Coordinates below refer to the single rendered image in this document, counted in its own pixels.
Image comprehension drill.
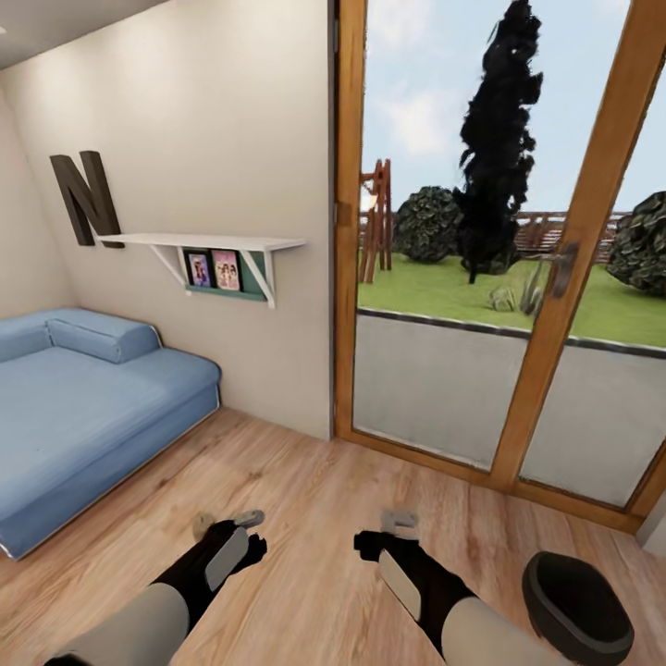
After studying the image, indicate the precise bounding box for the cauldron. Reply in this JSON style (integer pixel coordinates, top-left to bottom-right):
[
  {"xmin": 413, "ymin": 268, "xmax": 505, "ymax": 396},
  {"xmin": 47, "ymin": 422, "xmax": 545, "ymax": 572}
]
[{"xmin": 523, "ymin": 551, "xmax": 634, "ymax": 666}]

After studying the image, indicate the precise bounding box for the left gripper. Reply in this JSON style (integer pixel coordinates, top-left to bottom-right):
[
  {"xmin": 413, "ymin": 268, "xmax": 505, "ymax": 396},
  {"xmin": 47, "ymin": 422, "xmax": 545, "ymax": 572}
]
[{"xmin": 233, "ymin": 534, "xmax": 267, "ymax": 573}]

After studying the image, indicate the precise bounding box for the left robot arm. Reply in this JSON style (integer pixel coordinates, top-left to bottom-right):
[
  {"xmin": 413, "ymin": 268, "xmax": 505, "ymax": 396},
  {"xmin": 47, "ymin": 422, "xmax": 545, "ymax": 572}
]
[{"xmin": 43, "ymin": 509, "xmax": 267, "ymax": 666}]

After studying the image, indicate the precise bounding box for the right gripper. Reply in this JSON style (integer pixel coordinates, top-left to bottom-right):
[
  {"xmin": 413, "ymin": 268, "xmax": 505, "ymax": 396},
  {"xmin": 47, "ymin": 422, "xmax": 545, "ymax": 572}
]
[{"xmin": 353, "ymin": 530, "xmax": 390, "ymax": 562}]

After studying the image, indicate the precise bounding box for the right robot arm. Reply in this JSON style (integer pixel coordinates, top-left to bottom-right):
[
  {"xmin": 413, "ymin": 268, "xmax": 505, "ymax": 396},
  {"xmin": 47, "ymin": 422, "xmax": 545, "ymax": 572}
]
[{"xmin": 353, "ymin": 508, "xmax": 576, "ymax": 666}]

